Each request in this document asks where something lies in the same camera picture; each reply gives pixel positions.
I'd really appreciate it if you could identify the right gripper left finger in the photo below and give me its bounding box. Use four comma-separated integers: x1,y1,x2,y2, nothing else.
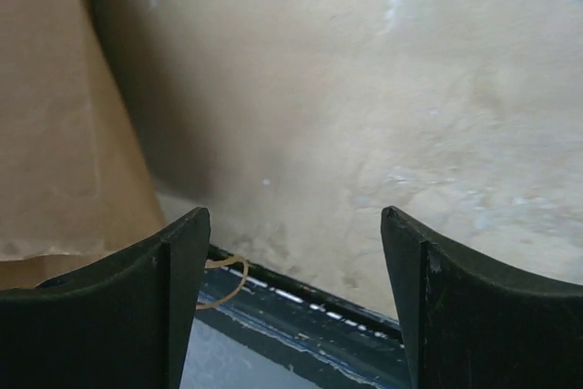
1,208,210,389

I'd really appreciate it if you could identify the brown paper bag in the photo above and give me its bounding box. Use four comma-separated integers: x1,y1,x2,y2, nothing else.
1,0,166,290

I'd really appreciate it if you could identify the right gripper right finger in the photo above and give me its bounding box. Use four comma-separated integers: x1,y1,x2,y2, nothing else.
381,207,582,388

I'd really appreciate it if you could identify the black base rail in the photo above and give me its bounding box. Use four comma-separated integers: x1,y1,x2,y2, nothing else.
197,263,411,388

